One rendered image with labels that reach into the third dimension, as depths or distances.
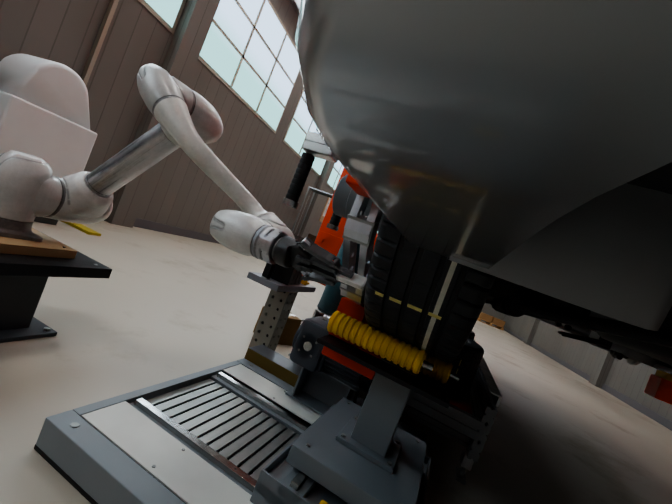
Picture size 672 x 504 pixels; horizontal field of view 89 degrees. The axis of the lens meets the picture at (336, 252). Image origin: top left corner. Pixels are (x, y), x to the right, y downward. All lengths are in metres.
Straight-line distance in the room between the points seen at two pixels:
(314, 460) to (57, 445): 0.58
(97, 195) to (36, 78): 2.05
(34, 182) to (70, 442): 0.86
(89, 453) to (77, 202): 0.91
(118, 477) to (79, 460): 0.11
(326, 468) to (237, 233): 0.58
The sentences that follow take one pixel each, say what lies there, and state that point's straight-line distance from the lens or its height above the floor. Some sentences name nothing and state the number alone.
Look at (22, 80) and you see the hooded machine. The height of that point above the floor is 1.00.
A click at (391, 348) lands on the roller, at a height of 0.52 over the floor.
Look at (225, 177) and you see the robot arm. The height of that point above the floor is 0.77.
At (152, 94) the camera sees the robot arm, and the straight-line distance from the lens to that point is 1.21.
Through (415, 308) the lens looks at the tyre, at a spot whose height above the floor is 0.63.
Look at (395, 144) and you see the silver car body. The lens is 0.17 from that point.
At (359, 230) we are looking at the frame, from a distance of 0.74.
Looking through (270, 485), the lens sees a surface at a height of 0.15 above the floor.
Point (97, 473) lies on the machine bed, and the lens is 1.00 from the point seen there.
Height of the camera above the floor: 0.69
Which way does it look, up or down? level
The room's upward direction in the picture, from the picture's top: 21 degrees clockwise
